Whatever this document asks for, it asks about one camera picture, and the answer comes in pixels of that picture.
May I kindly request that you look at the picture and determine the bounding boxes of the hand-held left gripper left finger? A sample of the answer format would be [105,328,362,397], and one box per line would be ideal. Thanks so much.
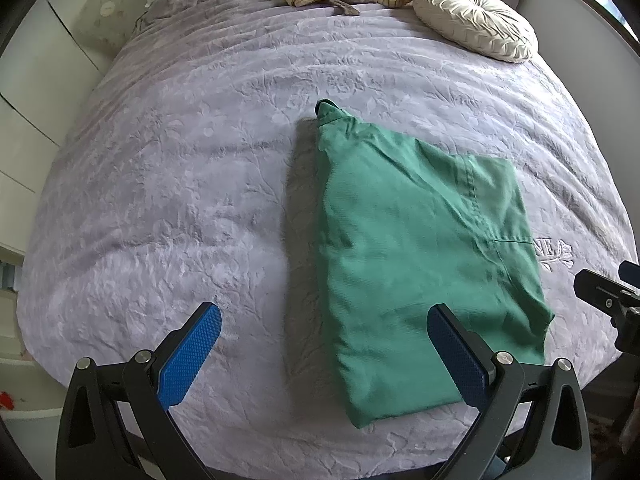
[56,301,222,480]

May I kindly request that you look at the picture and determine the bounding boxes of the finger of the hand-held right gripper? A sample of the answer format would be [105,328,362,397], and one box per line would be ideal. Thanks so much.
[574,260,640,356]

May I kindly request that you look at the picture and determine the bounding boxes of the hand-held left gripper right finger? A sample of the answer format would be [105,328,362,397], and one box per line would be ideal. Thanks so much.
[426,302,592,480]

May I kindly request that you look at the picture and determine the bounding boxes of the green work jacket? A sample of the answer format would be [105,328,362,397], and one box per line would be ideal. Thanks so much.
[314,99,556,430]

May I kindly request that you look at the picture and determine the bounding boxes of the white wardrobe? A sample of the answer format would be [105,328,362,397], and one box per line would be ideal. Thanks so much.
[0,0,108,261]

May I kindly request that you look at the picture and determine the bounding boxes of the round cream pleated pillow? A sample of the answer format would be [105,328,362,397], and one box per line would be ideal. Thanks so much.
[413,0,539,63]

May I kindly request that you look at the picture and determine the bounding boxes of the round cream fan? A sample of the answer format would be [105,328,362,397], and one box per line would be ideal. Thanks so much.
[72,0,132,51]

